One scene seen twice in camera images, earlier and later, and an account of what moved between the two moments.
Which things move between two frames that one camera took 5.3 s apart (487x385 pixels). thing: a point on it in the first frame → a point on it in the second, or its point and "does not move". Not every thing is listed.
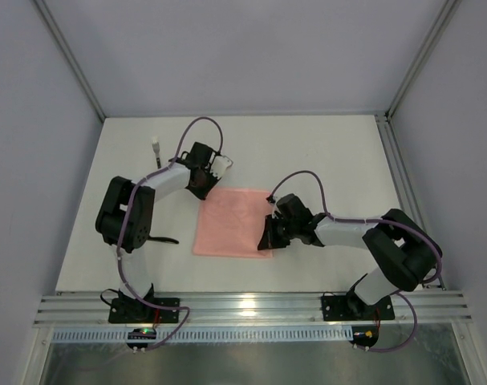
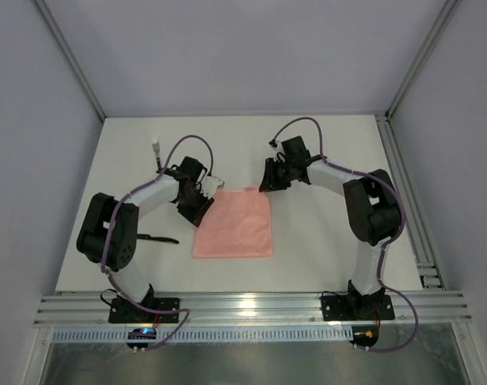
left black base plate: x=132 y=310 does not move
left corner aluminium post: x=71 y=56 does not move
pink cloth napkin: x=232 y=222 does not move
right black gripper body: x=275 y=231 → x=271 y=175
